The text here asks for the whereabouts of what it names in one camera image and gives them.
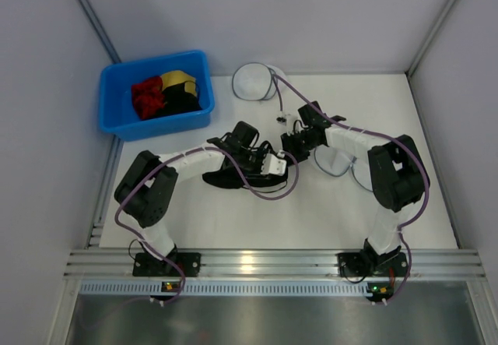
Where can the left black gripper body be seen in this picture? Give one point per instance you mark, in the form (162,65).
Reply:
(262,181)

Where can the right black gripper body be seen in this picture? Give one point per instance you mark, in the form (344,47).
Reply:
(290,147)

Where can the black bra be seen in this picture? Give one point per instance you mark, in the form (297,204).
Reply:
(227,177)

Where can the white mesh laundry bag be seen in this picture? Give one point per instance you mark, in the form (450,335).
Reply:
(253,81)
(337,163)

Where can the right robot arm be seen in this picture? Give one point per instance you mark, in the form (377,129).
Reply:
(397,175)

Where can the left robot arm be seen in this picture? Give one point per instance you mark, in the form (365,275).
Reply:
(232,161)

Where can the yellow bra in bin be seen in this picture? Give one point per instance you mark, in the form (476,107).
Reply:
(177,77)

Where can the black garment in bin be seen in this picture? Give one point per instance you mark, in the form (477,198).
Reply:
(180,99)

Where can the red garment in bin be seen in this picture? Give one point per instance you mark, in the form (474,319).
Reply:
(147,98)

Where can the blue plastic bin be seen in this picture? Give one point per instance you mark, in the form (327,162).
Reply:
(116,113)

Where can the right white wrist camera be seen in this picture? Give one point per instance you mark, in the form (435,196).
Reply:
(289,122)

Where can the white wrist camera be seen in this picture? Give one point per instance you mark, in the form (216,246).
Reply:
(289,122)
(274,164)

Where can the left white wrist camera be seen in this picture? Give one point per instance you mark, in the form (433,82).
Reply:
(274,164)

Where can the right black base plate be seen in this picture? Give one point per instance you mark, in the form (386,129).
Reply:
(369,264)

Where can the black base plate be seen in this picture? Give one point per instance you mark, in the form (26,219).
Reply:
(147,266)
(369,264)

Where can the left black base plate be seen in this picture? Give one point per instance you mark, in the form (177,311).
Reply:
(147,266)

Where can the aluminium mounting rail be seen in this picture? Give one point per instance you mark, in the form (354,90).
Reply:
(427,264)

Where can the perforated cable duct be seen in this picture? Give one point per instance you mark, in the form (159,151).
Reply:
(225,288)

